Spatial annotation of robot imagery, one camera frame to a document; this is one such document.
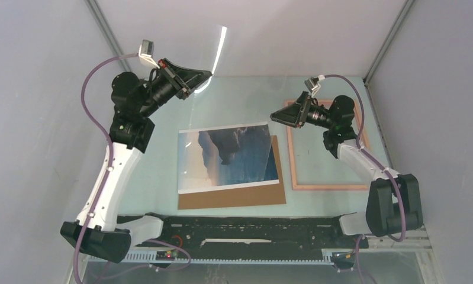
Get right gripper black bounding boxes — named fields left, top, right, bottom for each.
left=271, top=91, right=335, bottom=130

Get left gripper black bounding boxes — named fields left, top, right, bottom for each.
left=138, top=59, right=212, bottom=118

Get pink wooden picture frame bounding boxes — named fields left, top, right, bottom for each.
left=284, top=98, right=371, bottom=192

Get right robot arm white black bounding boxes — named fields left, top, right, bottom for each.
left=270, top=91, right=424, bottom=247

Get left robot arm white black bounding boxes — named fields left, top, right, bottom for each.
left=60, top=58, right=213, bottom=263

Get landscape photo print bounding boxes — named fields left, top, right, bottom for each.
left=177, top=122, right=279, bottom=195

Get brown backing board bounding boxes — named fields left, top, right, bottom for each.
left=178, top=135, right=286, bottom=210

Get small circuit board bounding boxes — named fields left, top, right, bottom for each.
left=155, top=251, right=178, bottom=261

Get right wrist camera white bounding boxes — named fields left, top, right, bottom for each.
left=304, top=75, right=326, bottom=98

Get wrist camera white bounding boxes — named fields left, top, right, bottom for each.
left=138, top=40, right=159, bottom=69
left=304, top=75, right=326, bottom=98

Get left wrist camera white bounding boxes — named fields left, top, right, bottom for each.
left=138, top=40, right=159, bottom=69

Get left corner metal post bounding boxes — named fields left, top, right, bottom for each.
left=84, top=0, right=133, bottom=72

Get corner metal post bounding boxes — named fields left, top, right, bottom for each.
left=84, top=0, right=133, bottom=72
left=363, top=0, right=417, bottom=86

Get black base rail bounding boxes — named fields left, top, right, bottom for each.
left=158, top=215, right=358, bottom=262

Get white cable duct strip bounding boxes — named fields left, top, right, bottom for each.
left=121, top=250, right=334, bottom=266

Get right corner metal post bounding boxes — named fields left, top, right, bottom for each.
left=363, top=0, right=417, bottom=86

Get aluminium frame rails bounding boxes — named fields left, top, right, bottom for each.
left=67, top=227, right=437, bottom=284

